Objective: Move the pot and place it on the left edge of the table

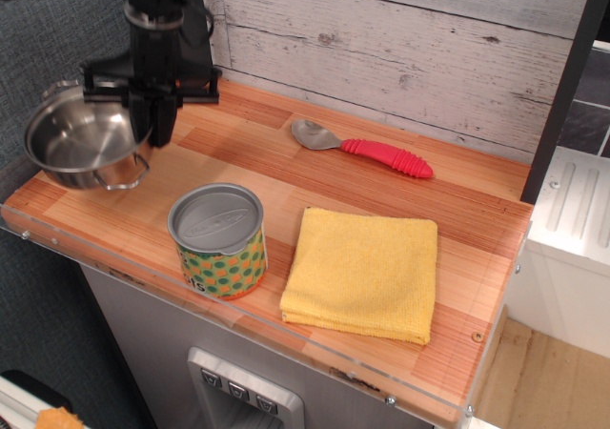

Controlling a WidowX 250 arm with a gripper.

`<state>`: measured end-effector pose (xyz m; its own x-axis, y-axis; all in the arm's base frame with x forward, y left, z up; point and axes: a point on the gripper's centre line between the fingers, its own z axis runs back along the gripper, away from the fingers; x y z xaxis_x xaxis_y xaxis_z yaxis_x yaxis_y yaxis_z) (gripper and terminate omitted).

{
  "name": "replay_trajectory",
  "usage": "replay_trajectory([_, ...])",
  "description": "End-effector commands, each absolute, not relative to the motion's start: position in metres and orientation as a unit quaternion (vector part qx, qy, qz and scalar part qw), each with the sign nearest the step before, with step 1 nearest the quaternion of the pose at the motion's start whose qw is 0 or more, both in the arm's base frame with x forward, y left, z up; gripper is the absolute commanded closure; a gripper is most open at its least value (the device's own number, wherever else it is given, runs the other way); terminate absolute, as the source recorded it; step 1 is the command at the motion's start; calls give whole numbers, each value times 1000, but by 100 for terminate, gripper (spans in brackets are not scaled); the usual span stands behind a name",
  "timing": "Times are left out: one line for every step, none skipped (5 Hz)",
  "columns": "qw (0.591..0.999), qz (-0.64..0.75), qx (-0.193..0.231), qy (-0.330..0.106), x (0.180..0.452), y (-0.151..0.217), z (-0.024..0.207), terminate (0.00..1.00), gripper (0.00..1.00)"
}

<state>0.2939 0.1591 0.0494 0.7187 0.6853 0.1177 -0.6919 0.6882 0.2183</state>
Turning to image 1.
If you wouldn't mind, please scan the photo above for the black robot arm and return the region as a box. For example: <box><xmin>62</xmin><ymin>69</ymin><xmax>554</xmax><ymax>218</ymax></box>
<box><xmin>82</xmin><ymin>0</ymin><xmax>221</xmax><ymax>148</ymax></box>

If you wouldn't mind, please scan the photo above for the clear acrylic edge guard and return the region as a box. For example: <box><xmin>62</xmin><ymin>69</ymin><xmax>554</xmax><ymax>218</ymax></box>
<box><xmin>2</xmin><ymin>193</ymin><xmax>532</xmax><ymax>428</ymax></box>

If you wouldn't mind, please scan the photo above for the dark grey right post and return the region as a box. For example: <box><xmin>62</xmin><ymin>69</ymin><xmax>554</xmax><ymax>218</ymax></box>
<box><xmin>520</xmin><ymin>0</ymin><xmax>609</xmax><ymax>205</ymax></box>

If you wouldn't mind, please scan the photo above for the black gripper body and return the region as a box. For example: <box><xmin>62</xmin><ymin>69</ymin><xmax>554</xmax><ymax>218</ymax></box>
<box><xmin>82</xmin><ymin>19</ymin><xmax>220</xmax><ymax>105</ymax></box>

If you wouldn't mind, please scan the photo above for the yellow folded cloth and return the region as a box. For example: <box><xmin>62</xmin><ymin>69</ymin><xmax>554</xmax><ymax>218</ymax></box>
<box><xmin>280</xmin><ymin>208</ymin><xmax>438</xmax><ymax>345</ymax></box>

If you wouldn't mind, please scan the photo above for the white toy sink unit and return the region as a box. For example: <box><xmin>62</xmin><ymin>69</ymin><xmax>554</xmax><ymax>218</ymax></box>
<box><xmin>502</xmin><ymin>40</ymin><xmax>610</xmax><ymax>359</ymax></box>

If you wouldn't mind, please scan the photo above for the dark grey left post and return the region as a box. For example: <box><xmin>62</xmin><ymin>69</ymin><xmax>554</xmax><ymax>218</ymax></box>
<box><xmin>178</xmin><ymin>0</ymin><xmax>214</xmax><ymax>88</ymax></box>

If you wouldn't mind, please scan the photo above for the dark grey post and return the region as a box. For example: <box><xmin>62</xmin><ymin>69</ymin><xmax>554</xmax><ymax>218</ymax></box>
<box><xmin>520</xmin><ymin>0</ymin><xmax>609</xmax><ymax>205</ymax></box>
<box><xmin>178</xmin><ymin>0</ymin><xmax>214</xmax><ymax>88</ymax></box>

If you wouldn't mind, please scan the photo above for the stainless steel pot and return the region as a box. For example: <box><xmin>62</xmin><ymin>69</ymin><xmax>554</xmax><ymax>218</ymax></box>
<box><xmin>24</xmin><ymin>80</ymin><xmax>152</xmax><ymax>191</ymax></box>

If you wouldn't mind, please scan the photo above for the silver dispenser panel with buttons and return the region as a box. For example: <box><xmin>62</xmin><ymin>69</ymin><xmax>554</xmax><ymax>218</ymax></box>
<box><xmin>188</xmin><ymin>347</ymin><xmax>306</xmax><ymax>428</ymax></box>

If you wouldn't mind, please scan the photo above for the green orange dotted can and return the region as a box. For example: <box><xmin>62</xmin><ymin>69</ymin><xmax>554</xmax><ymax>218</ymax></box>
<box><xmin>168</xmin><ymin>183</ymin><xmax>268</xmax><ymax>300</ymax></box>

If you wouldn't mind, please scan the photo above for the spoon with red handle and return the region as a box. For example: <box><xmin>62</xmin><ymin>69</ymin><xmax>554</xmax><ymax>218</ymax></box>
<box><xmin>291</xmin><ymin>119</ymin><xmax>434</xmax><ymax>179</ymax></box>

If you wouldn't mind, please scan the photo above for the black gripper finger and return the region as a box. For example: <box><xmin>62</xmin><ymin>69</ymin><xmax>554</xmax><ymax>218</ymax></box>
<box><xmin>128</xmin><ymin>93</ymin><xmax>152</xmax><ymax>143</ymax></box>
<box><xmin>150</xmin><ymin>97</ymin><xmax>177</xmax><ymax>148</ymax></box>

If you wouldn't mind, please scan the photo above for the orange object at corner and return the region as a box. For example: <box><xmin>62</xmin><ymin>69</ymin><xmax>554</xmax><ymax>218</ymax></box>
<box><xmin>34</xmin><ymin>407</ymin><xmax>86</xmax><ymax>429</ymax></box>

